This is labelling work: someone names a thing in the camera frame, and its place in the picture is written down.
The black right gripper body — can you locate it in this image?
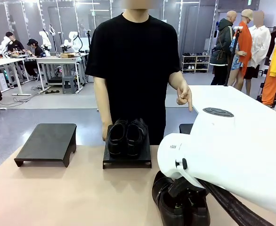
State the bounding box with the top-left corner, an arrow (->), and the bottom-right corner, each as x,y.
168,178 -> 209,198

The black leather dress shoe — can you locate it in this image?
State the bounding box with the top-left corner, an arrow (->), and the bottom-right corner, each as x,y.
184,188 -> 211,226
151,170 -> 188,226
107,119 -> 129,159
126,117 -> 149,157

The person's right forearm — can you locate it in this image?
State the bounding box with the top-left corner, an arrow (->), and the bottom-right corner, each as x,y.
94,93 -> 113,125

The person's left forearm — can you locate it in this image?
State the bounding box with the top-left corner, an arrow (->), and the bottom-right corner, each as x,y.
168,71 -> 186,87

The black shoe stand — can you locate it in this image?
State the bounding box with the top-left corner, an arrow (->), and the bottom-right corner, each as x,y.
179,123 -> 195,135
102,124 -> 152,169
14,123 -> 78,168

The person in black t-shirt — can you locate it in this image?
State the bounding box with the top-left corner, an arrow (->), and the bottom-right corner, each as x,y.
85,13 -> 184,145

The seated person with black cap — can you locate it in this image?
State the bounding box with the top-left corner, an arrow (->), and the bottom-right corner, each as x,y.
24,38 -> 46,81

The seated person in black shirt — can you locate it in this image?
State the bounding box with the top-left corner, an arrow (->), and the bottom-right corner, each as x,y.
5,31 -> 26,54

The person's left hand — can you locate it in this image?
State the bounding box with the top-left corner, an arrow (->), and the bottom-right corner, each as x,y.
176,81 -> 194,113

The person's right hand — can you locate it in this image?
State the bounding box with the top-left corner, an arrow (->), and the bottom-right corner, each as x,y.
101,122 -> 113,142

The white shoe rack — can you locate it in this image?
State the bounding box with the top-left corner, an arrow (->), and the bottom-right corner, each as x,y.
181,54 -> 211,74

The mannequin in dark green jacket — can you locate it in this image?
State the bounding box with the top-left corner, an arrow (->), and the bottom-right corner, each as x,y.
210,10 -> 237,86

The mannequin in orange garment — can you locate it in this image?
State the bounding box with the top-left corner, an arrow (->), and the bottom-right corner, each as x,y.
227,9 -> 254,91

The grey plastic stool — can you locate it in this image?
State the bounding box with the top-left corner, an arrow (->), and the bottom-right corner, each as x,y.
62,75 -> 78,95

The black braided cable sleeve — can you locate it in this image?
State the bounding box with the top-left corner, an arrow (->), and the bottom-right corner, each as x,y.
198,178 -> 276,226

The white desk with grey frame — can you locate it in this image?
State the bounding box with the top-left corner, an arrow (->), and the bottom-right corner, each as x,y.
35,56 -> 89,94

